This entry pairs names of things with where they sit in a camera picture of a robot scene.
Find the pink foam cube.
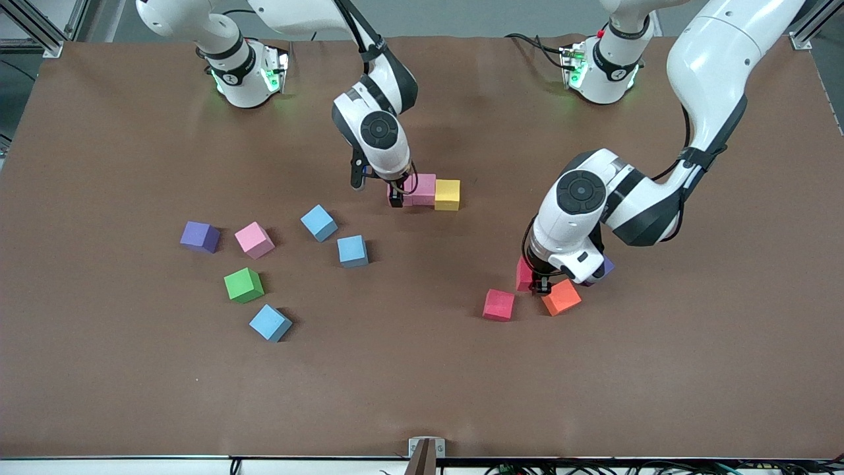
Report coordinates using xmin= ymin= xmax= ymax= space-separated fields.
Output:
xmin=412 ymin=174 xmax=437 ymax=207
xmin=388 ymin=175 xmax=416 ymax=206
xmin=234 ymin=221 xmax=276 ymax=260

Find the red foam cube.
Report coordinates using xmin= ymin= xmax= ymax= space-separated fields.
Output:
xmin=482 ymin=289 xmax=516 ymax=323
xmin=516 ymin=256 xmax=538 ymax=293

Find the yellow foam cube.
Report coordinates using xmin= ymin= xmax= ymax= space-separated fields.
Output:
xmin=434 ymin=179 xmax=462 ymax=212

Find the blue foam cube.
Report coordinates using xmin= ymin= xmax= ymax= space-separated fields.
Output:
xmin=249 ymin=303 xmax=293 ymax=343
xmin=300 ymin=204 xmax=339 ymax=243
xmin=337 ymin=235 xmax=369 ymax=269

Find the orange foam cube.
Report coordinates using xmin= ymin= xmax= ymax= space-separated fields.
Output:
xmin=541 ymin=278 xmax=583 ymax=317

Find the brown table mat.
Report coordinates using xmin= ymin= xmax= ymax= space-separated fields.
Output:
xmin=0 ymin=34 xmax=844 ymax=460

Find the green foam cube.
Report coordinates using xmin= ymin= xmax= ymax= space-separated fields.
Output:
xmin=224 ymin=267 xmax=265 ymax=305

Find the black cable bundle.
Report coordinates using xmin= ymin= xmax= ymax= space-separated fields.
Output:
xmin=485 ymin=460 xmax=844 ymax=475

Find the metal clamp bracket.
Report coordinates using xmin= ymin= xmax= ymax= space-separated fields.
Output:
xmin=406 ymin=437 xmax=446 ymax=475

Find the aluminium frame profile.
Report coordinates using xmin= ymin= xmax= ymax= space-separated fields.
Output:
xmin=65 ymin=0 xmax=91 ymax=40
xmin=789 ymin=0 xmax=844 ymax=51
xmin=0 ymin=0 xmax=65 ymax=59

